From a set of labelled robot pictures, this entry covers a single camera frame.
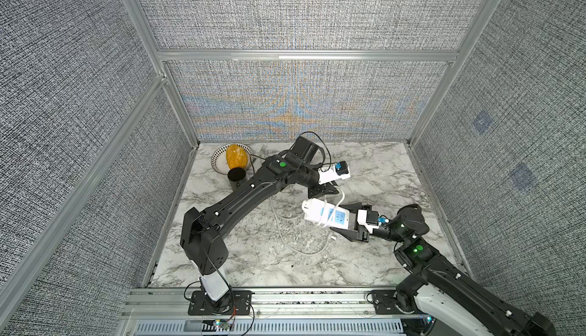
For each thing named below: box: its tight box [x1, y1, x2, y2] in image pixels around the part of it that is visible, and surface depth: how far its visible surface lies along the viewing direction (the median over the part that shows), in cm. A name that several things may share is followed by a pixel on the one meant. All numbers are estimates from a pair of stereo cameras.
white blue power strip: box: [301, 197, 349, 230], surface depth 62 cm
